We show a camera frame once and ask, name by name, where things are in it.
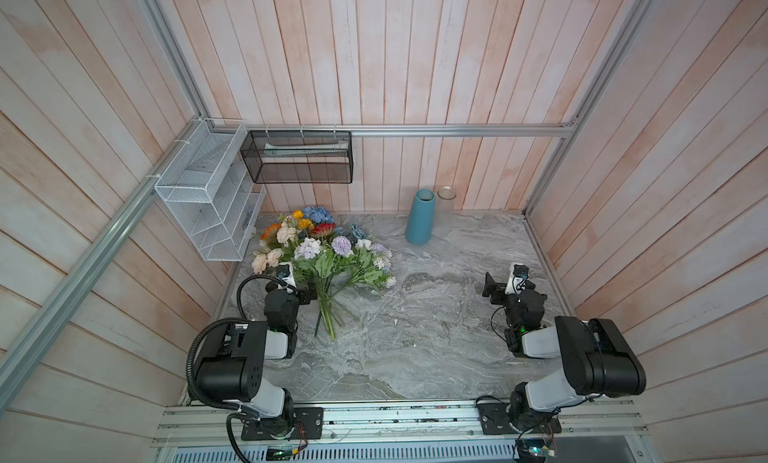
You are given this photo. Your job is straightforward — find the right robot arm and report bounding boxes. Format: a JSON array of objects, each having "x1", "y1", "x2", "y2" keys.
[{"x1": 482, "y1": 264, "x2": 647, "y2": 434}]

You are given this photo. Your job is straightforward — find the blue hydrangea flower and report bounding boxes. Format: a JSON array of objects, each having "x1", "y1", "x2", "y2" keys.
[{"x1": 302, "y1": 206, "x2": 335, "y2": 225}]

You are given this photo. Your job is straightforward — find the cream peach carnation bunch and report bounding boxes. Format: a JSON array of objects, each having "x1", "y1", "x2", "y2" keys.
[{"x1": 251, "y1": 222, "x2": 299, "y2": 274}]

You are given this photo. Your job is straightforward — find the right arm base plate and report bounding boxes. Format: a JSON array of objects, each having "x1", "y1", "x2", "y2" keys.
[{"x1": 476, "y1": 399, "x2": 563, "y2": 437}]

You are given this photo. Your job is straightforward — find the white wire mesh shelf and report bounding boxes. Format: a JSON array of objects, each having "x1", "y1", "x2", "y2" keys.
[{"x1": 155, "y1": 118, "x2": 265, "y2": 262}]

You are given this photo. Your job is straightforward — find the black mesh basket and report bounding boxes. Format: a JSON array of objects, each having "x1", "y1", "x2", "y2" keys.
[{"x1": 240, "y1": 129, "x2": 354, "y2": 184}]

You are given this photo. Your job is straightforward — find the teal ceramic vase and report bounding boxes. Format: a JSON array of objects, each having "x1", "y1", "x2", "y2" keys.
[{"x1": 406, "y1": 188, "x2": 436, "y2": 245}]

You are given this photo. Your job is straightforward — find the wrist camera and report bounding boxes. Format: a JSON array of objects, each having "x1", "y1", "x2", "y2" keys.
[
  {"x1": 275, "y1": 262, "x2": 298, "y2": 293},
  {"x1": 505, "y1": 263, "x2": 529, "y2": 294}
]

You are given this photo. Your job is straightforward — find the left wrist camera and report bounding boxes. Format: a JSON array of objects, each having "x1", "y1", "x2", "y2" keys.
[{"x1": 275, "y1": 262, "x2": 298, "y2": 293}]

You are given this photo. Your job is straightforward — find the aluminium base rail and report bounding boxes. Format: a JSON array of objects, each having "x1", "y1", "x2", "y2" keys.
[{"x1": 149, "y1": 399, "x2": 661, "y2": 463}]

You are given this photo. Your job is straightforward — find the dusty blue rose bunch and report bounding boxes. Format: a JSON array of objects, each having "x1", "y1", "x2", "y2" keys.
[{"x1": 347, "y1": 224, "x2": 370, "y2": 243}]

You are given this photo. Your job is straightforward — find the clear glass vase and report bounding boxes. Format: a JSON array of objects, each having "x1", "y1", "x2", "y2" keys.
[{"x1": 434, "y1": 186, "x2": 457, "y2": 233}]

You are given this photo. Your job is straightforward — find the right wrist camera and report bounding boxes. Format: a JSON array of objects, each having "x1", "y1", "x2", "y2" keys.
[{"x1": 505, "y1": 263, "x2": 529, "y2": 294}]

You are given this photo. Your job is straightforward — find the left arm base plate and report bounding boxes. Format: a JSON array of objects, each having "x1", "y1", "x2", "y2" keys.
[{"x1": 241, "y1": 406, "x2": 324, "y2": 442}]

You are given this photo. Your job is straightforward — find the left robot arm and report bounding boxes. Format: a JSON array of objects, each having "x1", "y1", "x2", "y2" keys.
[{"x1": 185, "y1": 276, "x2": 317, "y2": 440}]

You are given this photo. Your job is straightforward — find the lilac white flower bunch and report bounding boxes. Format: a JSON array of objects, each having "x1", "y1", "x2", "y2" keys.
[{"x1": 291, "y1": 235, "x2": 397, "y2": 342}]

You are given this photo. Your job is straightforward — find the orange flower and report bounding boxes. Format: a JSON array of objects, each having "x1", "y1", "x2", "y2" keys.
[{"x1": 260, "y1": 222, "x2": 282, "y2": 241}]

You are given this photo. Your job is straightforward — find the yellow flower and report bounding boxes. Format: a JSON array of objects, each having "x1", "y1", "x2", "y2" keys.
[{"x1": 292, "y1": 210, "x2": 314, "y2": 231}]

